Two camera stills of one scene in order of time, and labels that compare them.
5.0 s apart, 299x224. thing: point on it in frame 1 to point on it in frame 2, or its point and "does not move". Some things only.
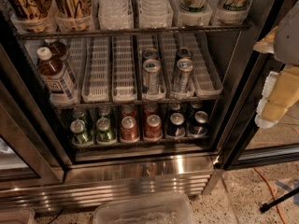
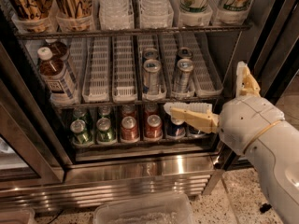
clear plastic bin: x=165 y=209 does not move
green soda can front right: x=103 y=133 does not move
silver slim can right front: x=182 y=83 does not move
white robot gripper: x=288 y=37 to x=248 y=120
